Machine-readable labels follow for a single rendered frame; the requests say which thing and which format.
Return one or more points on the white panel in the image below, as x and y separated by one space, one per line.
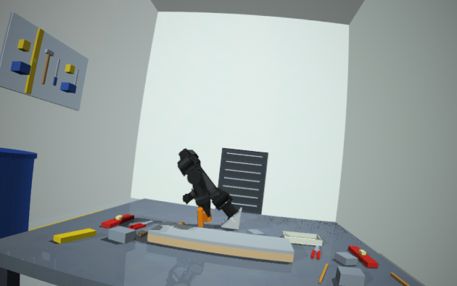
222 242

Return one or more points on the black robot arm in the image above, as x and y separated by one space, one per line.
189 164

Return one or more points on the red flat bar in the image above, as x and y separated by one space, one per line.
117 220
363 257

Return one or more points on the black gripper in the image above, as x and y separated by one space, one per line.
203 198

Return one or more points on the yellow rectangular bar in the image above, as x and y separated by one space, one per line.
77 235

